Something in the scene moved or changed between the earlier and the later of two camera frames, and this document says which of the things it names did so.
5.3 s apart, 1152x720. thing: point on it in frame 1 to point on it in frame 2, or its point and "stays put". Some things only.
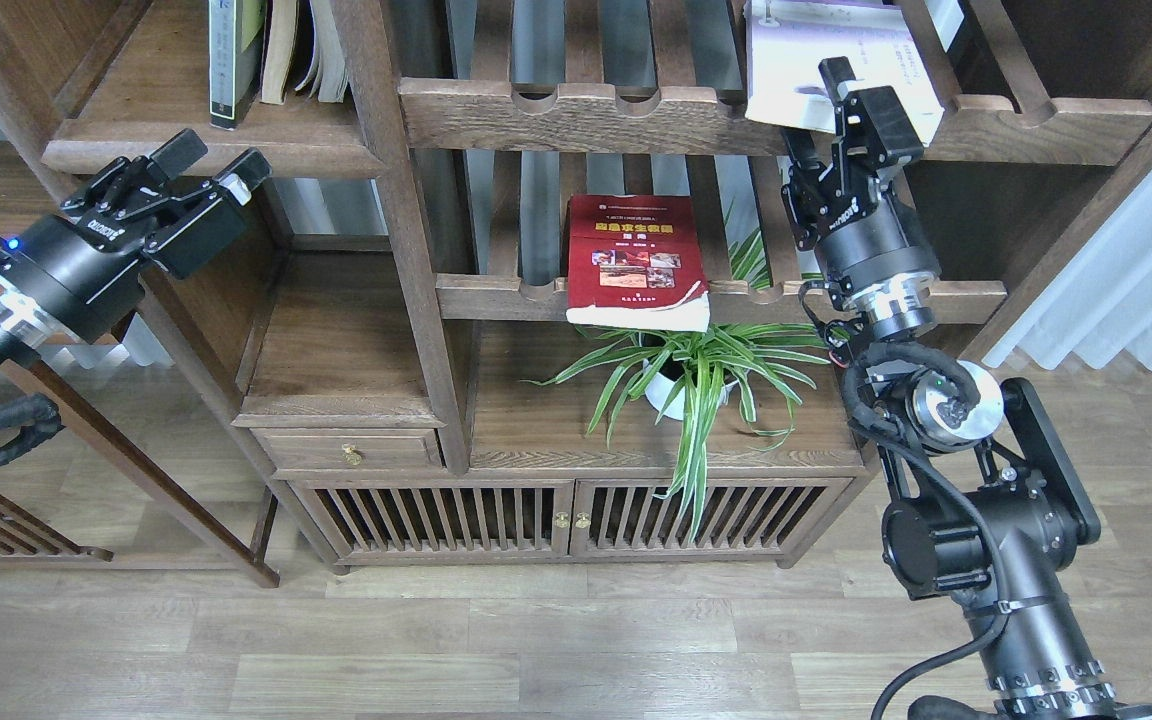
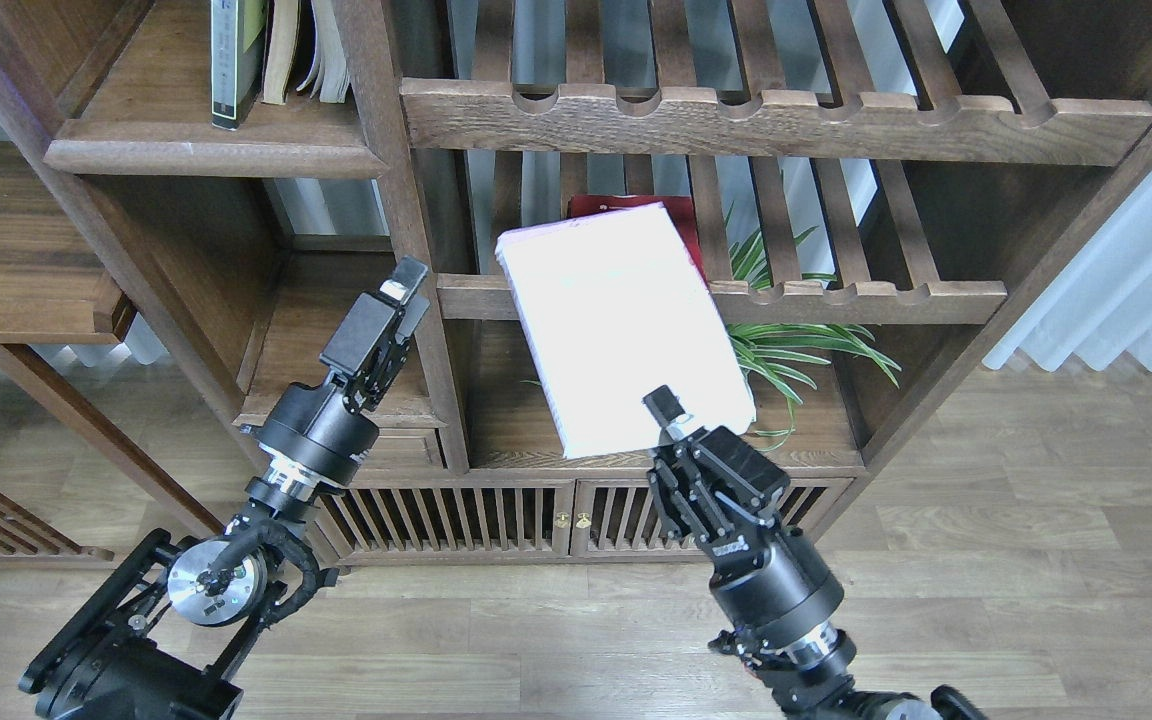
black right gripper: x=874 y=251 to x=712 y=487
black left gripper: x=73 y=273 to x=325 y=430
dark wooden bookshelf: x=558 y=284 stays put
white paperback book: x=785 y=41 to x=614 y=304
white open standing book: x=328 y=75 stays put
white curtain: x=1149 y=285 stays put
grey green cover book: x=235 y=52 stays put
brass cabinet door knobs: x=583 y=522 stays put
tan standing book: x=280 y=25 stays put
